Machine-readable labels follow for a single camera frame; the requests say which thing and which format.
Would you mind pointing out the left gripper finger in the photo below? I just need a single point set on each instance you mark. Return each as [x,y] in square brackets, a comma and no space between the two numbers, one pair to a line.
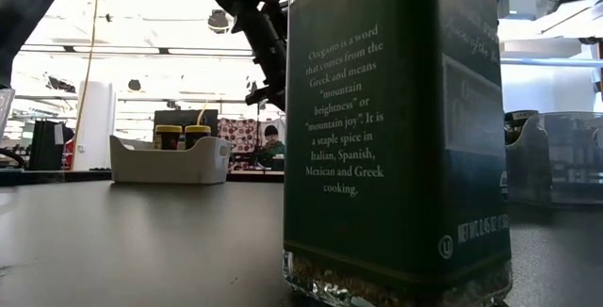
[273,96]

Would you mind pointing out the yellow-lid dark spice jar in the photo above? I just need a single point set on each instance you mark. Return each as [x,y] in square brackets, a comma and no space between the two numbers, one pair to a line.
[168,140]
[198,137]

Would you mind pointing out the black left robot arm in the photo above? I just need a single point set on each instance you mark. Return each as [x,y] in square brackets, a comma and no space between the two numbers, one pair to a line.
[28,5]

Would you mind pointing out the person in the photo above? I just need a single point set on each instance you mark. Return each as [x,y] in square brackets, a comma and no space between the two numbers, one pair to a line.
[273,147]

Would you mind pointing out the red white patterned cloth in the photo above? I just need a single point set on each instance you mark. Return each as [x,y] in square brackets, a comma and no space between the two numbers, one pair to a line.
[238,135]

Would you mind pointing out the black ceiling dome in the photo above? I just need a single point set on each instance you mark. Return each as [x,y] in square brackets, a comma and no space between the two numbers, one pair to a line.
[218,21]
[134,85]

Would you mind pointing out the ceiling light strip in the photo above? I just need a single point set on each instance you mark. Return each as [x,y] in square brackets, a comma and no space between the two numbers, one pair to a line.
[207,52]

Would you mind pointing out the black monitor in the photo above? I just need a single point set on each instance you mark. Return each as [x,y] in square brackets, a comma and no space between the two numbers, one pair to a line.
[188,117]

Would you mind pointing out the white plastic bin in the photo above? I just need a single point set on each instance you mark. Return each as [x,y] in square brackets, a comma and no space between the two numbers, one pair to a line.
[165,168]

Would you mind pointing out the white pillar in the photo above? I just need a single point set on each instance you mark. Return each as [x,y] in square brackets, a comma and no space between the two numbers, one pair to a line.
[96,123]

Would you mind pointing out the black box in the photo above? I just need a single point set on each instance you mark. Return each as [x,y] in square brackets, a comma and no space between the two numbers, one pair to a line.
[44,147]

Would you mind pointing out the smoky translucent plastic bin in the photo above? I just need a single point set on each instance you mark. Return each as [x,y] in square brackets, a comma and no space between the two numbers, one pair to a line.
[565,166]

